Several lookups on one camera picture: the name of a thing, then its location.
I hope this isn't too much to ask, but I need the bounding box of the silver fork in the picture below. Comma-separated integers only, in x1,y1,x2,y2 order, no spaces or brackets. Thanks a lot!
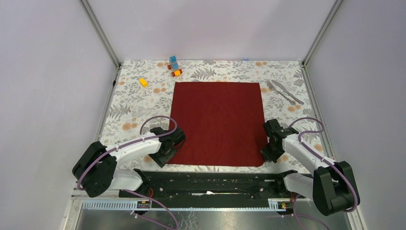
266,80,296,105

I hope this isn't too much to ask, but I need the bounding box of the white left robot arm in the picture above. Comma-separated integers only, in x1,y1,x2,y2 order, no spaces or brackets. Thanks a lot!
72,127,186,197

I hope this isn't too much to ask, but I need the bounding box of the blue orange toy car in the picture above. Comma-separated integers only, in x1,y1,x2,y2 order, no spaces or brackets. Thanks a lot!
167,56,182,77

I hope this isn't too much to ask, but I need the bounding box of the yellow toy block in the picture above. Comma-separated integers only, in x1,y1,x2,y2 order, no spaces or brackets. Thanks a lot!
139,79,148,87

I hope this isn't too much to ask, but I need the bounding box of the right aluminium frame post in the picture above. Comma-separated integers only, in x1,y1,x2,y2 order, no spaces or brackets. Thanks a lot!
302,0,344,68

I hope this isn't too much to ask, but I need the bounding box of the slotted cable duct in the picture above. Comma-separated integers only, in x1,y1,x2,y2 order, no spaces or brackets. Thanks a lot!
81,199,288,212

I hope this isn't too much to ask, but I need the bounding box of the aluminium frame post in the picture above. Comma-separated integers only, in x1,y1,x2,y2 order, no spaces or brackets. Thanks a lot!
79,0,121,68
302,0,344,68

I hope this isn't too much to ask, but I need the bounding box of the silver table knife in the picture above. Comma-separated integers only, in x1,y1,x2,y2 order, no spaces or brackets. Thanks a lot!
271,80,304,105

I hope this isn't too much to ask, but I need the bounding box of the left aluminium frame post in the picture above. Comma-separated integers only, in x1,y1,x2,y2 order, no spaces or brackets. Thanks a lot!
79,0,121,68

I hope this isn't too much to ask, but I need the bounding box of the red cloth napkin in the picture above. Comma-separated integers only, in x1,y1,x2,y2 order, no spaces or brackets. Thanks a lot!
170,82,268,167

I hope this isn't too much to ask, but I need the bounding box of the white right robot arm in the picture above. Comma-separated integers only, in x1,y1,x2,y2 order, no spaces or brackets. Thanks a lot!
261,119,360,216

